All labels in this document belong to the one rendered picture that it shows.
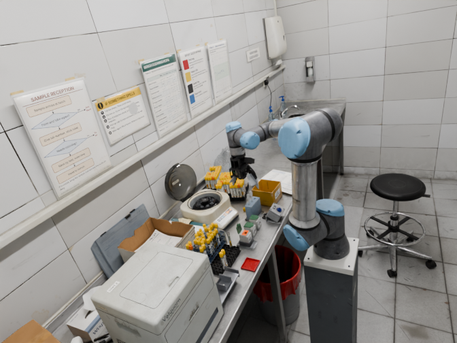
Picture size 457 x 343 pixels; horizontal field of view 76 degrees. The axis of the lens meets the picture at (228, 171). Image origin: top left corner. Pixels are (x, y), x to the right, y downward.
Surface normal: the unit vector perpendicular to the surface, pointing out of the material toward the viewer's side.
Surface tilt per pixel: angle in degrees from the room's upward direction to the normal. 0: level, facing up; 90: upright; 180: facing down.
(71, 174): 93
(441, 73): 90
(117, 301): 0
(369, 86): 90
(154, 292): 0
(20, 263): 90
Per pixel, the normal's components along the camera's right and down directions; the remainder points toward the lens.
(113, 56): 0.87, 0.06
